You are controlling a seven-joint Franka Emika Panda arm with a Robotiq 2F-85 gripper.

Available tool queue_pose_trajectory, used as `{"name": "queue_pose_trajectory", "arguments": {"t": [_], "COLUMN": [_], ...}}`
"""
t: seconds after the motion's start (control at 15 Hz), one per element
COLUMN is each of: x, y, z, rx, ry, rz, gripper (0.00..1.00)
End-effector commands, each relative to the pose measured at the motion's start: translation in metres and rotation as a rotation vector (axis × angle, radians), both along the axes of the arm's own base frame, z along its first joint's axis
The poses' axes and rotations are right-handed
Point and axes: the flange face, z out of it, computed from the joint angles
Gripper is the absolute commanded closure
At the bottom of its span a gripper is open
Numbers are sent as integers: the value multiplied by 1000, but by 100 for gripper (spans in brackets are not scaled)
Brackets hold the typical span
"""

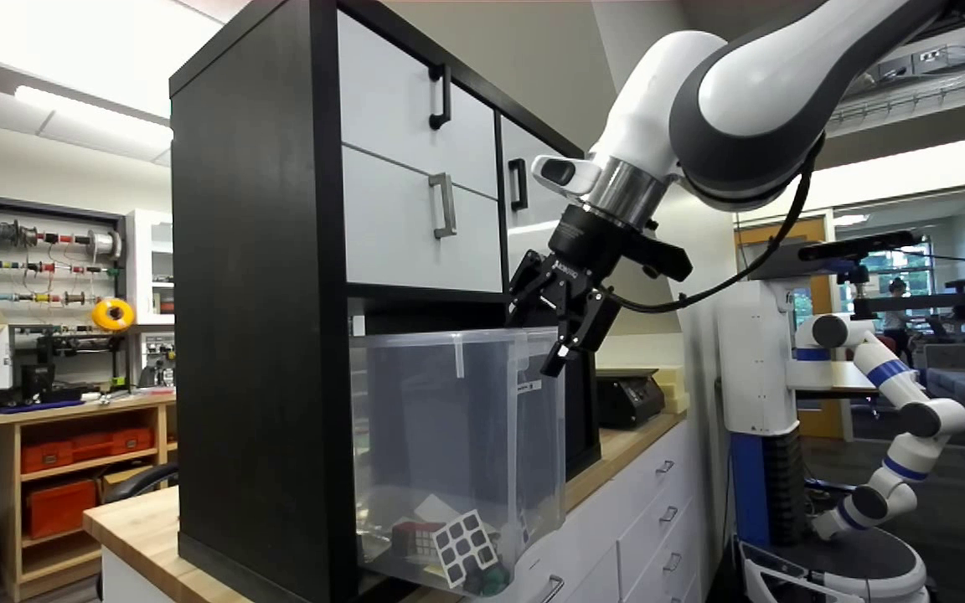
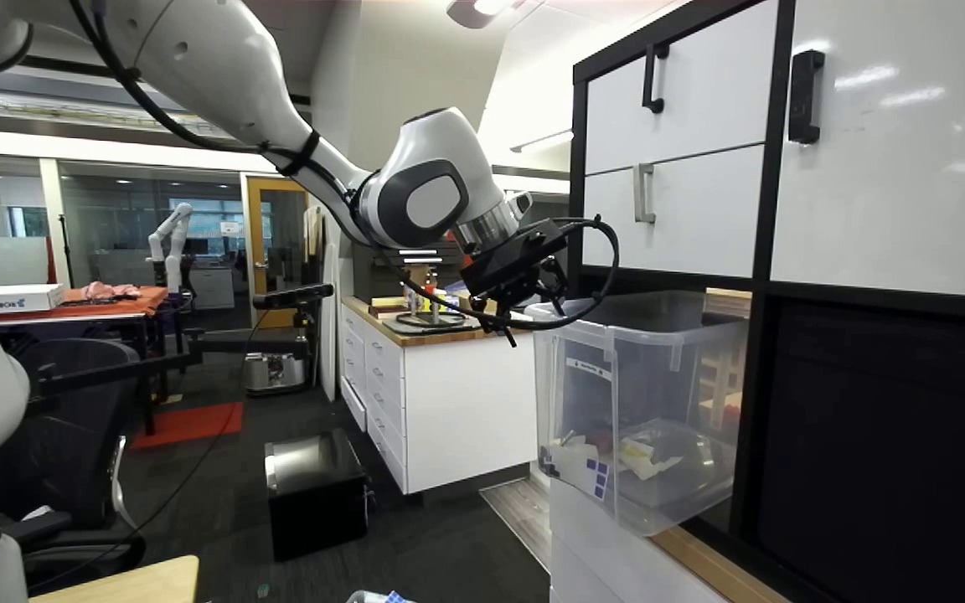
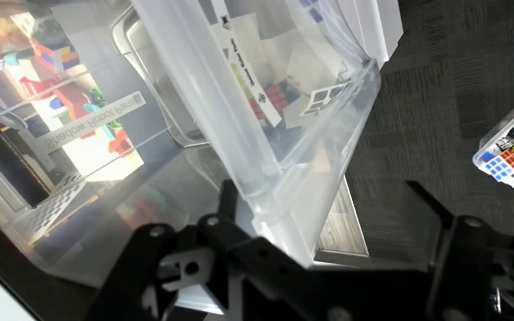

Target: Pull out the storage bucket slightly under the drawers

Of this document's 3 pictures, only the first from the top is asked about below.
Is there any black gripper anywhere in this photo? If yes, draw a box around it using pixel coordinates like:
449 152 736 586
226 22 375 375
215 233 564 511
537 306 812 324
507 204 693 375

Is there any clear plastic storage bucket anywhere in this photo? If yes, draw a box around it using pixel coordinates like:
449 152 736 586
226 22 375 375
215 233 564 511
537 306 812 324
352 329 567 596

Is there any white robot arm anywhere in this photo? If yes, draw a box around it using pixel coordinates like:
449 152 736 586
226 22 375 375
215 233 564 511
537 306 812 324
507 0 965 371

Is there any red storage bin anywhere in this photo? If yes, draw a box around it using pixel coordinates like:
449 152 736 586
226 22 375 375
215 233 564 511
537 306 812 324
25 479 96 540

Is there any white cabinet door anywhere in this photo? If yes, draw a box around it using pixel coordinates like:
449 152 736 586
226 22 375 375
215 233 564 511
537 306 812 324
498 116 567 269

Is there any black printer machine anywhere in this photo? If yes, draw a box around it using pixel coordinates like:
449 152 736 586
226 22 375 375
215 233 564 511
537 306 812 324
595 371 662 430

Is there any white lower drawer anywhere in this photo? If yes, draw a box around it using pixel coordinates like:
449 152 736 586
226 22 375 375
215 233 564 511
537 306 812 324
343 146 503 290

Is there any white drawer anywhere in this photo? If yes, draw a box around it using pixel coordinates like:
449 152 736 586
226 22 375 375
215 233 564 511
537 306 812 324
338 14 497 193
343 146 503 290

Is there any blue white mobile robot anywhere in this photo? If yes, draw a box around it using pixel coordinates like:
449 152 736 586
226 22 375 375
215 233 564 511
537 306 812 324
713 227 965 603

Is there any white counter cabinet wood top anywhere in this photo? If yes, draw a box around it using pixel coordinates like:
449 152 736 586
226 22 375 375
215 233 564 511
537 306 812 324
85 380 709 603

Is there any white upper drawer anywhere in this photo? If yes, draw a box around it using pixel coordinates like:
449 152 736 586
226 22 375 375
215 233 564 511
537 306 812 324
338 14 497 193

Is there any rubiks cube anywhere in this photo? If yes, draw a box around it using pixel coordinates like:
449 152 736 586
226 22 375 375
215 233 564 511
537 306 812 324
432 510 498 588

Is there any black cube shelf unit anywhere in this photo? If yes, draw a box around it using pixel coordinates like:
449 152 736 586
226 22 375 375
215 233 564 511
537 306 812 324
169 0 567 603

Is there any yellow filament spool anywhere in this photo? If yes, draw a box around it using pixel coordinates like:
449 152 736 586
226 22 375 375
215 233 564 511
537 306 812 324
91 297 137 334

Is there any wooden workbench shelf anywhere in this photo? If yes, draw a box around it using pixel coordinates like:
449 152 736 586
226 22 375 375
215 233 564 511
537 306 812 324
0 391 174 603

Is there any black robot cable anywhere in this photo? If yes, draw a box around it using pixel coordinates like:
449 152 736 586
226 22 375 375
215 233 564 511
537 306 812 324
613 132 828 318

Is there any wall tool rack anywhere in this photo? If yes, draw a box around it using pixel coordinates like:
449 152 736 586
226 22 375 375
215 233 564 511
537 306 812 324
0 198 126 310

